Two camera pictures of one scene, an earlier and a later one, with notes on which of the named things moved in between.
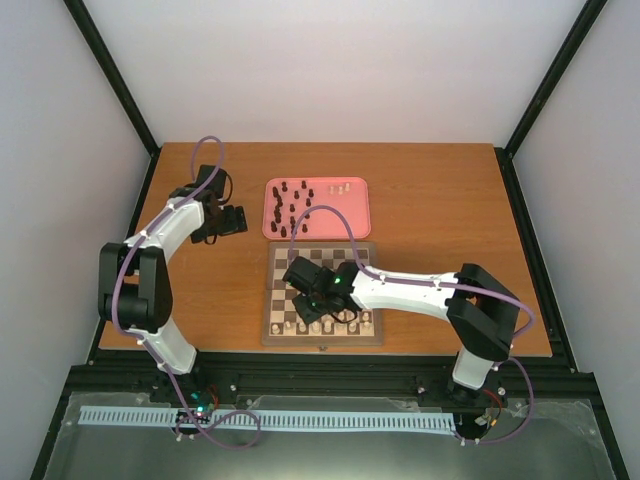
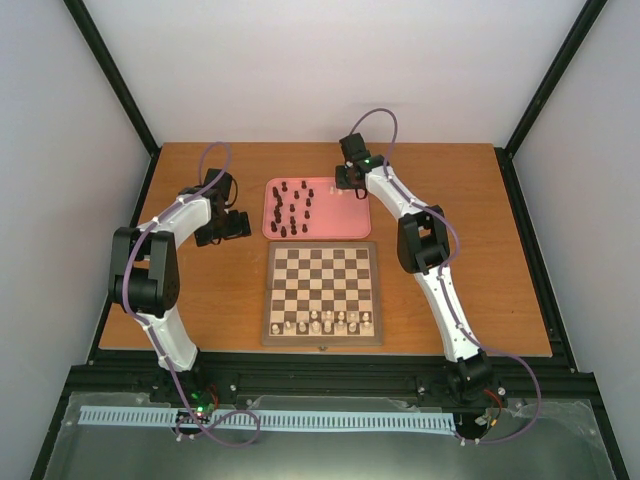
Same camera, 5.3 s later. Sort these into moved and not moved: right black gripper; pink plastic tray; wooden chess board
Moved: right black gripper
Not moved: pink plastic tray; wooden chess board
